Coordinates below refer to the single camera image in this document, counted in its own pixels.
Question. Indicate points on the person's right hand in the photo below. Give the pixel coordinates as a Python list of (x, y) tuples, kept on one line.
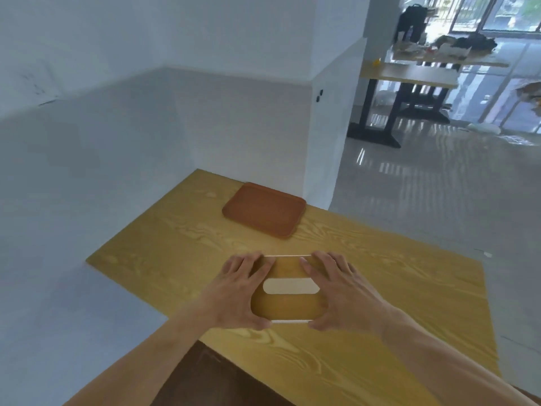
[(344, 298)]

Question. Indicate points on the person's left hand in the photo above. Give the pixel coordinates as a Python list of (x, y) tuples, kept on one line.
[(230, 293)]

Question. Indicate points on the person's right thumb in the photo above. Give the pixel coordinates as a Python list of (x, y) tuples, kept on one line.
[(320, 322)]

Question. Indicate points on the person's left middle finger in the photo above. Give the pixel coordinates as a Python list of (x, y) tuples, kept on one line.
[(252, 264)]

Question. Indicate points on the person's left little finger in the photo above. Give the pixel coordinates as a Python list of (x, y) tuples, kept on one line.
[(228, 269)]

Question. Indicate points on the person's right little finger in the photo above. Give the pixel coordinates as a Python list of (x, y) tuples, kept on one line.
[(351, 274)]

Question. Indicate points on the person's right middle finger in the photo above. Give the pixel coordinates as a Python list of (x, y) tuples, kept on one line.
[(323, 264)]

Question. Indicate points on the person's left thumb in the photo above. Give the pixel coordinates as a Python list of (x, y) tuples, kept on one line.
[(255, 322)]

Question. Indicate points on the clear box with white label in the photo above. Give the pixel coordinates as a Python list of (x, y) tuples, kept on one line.
[(291, 306)]

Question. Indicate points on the person's right forearm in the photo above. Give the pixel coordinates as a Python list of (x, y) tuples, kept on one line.
[(448, 359)]

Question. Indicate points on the person's left forearm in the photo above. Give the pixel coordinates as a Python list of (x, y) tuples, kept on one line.
[(143, 355)]

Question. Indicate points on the brown rectangular tray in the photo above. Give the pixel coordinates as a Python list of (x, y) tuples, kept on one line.
[(264, 209)]

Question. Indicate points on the person's brown clothing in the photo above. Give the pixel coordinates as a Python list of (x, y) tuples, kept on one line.
[(219, 378)]

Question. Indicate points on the wooden table with black legs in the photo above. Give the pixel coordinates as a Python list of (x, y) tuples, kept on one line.
[(408, 73)]

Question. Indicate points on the cluttered wooden table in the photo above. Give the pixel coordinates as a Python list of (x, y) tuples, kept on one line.
[(456, 59)]

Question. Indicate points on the black backpack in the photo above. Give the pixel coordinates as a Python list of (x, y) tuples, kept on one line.
[(412, 21)]

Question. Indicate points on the black bag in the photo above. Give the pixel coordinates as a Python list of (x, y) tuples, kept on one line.
[(475, 42)]

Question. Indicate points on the glass door with dark frame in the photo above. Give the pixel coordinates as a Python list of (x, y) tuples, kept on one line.
[(486, 12)]

